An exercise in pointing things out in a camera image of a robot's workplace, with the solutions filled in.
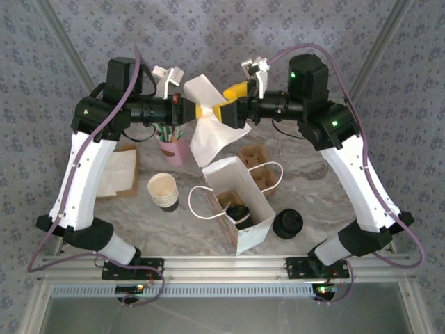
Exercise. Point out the white paper napkin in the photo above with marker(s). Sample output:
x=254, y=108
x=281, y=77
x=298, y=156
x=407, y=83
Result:
x=212, y=139

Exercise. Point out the cardboard cup carrier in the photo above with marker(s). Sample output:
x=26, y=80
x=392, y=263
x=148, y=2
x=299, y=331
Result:
x=226, y=198

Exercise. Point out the black plastic cup lid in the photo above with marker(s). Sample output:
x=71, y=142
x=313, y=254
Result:
x=237, y=212

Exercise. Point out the paper coffee cup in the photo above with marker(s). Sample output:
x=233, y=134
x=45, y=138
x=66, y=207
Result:
x=243, y=226

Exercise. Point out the white paper gift bag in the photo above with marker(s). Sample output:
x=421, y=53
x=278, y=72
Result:
x=250, y=240

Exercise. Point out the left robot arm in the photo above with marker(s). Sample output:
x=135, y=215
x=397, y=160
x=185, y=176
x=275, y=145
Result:
x=83, y=181

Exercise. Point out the pink straw holder cup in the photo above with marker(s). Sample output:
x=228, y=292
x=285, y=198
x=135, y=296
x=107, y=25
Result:
x=174, y=153

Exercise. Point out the brown cardboard napkin tray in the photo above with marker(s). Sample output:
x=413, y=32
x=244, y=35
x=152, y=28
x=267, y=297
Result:
x=136, y=174

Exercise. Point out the stack of white napkins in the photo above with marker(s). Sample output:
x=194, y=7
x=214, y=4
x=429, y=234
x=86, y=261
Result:
x=121, y=170

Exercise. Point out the stack of paper cups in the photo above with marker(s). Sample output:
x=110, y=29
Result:
x=160, y=186

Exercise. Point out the stack of black cup lids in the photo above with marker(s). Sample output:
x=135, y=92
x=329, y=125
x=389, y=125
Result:
x=288, y=222

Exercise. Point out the controller board with LED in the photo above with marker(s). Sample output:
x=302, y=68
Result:
x=133, y=288
x=325, y=289

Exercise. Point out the steel sheet shelf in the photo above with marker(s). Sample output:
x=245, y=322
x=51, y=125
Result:
x=226, y=316

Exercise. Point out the aluminium frame post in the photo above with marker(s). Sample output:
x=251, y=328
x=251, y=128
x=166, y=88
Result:
x=383, y=36
x=62, y=31

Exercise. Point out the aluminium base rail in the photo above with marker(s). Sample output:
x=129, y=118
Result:
x=226, y=264

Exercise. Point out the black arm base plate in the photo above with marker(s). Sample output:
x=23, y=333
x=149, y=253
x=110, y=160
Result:
x=295, y=268
x=156, y=268

